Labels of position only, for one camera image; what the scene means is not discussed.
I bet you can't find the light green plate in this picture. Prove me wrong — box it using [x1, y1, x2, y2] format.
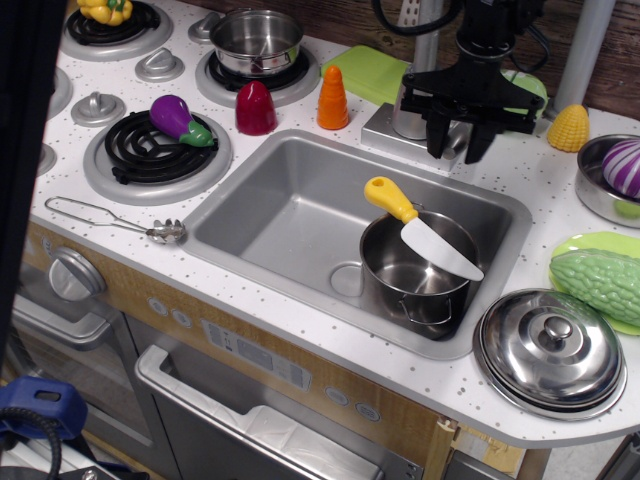
[551, 231, 639, 336]

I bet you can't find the grey stove knob back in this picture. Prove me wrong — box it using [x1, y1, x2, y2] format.
[187, 12, 224, 44]

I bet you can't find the purple toy eggplant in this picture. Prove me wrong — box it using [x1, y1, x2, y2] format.
[149, 95, 215, 148]

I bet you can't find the grey stove knob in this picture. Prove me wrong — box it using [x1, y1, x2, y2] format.
[71, 91, 126, 128]
[187, 12, 224, 44]
[135, 47, 185, 83]

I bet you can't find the steel pot in sink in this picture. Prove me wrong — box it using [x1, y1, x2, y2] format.
[359, 214, 472, 340]

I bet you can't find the black front stove burner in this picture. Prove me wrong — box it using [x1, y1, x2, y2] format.
[104, 110, 219, 184]

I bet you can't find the green toy bitter melon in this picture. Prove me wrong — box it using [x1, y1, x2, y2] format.
[549, 249, 639, 326]

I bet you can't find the yellow toy corn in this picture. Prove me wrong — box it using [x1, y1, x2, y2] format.
[547, 104, 590, 153]

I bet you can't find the grey stove knob middle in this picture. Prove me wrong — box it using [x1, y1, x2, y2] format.
[135, 47, 185, 83]

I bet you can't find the red toy pepper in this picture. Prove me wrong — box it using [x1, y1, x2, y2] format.
[235, 80, 278, 136]

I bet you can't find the grey vertical pole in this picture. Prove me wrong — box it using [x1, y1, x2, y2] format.
[545, 0, 616, 119]

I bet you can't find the metal pasta server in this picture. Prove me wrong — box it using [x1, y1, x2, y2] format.
[45, 196, 187, 244]

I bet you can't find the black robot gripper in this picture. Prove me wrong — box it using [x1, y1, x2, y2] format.
[401, 57, 546, 164]

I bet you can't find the black back left burner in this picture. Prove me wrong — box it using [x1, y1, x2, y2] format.
[65, 1, 161, 46]

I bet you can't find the silver faucet lever handle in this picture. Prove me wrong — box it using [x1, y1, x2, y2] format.
[442, 121, 472, 160]

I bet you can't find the steel pot lid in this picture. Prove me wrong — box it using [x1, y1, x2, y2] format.
[473, 289, 627, 421]

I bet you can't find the grey toy sink basin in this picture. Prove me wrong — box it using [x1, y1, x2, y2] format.
[182, 130, 532, 361]

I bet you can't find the grey stove knob left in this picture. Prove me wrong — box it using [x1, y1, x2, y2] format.
[71, 91, 126, 128]

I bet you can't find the grey oven door handle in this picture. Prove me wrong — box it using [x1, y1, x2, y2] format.
[13, 295, 113, 351]

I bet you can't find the steel pot on stove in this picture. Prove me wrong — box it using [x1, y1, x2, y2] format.
[209, 9, 304, 78]

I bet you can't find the steel bowl right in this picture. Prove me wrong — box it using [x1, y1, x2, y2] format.
[574, 134, 639, 229]

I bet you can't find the purple striped toy onion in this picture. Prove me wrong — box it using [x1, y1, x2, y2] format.
[602, 139, 639, 199]

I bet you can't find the green toy cabbage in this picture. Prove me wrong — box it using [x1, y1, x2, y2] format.
[500, 69, 549, 122]

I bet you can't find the silver toy faucet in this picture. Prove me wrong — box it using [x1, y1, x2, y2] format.
[361, 1, 465, 171]

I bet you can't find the black foreground post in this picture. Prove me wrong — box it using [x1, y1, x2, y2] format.
[0, 0, 69, 361]

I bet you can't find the yellow toy bell pepper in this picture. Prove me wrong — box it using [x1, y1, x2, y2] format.
[76, 0, 133, 26]

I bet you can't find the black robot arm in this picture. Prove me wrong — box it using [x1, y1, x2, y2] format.
[372, 1, 549, 164]

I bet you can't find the silver oven dial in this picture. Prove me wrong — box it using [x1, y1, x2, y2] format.
[47, 247, 107, 302]

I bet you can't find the blue clamp tool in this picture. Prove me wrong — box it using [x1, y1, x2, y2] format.
[1, 376, 88, 440]

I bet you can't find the orange toy carrot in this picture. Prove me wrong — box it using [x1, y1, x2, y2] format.
[317, 65, 349, 130]

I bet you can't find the black back right burner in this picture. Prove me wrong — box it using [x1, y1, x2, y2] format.
[207, 53, 310, 92]

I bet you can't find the green cutting board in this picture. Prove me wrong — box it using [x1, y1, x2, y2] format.
[321, 45, 409, 106]

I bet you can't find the yellow handled toy knife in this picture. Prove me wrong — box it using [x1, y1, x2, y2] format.
[364, 176, 484, 281]

